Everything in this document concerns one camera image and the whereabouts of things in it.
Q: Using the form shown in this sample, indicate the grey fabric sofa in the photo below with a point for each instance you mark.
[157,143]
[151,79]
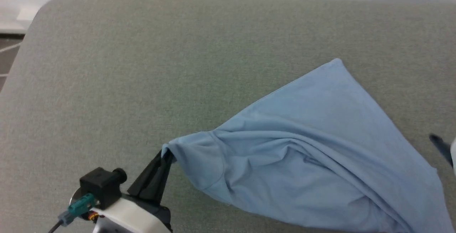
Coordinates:
[178,65]

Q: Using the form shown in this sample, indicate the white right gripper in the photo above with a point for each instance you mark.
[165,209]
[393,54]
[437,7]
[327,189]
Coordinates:
[453,158]

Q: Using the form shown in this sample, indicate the light blue garment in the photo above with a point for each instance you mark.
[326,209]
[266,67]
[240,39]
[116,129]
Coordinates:
[302,154]

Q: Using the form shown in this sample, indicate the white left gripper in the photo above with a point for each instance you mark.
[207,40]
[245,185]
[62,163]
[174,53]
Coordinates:
[131,217]

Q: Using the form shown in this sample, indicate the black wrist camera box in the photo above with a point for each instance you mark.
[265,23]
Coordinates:
[101,186]

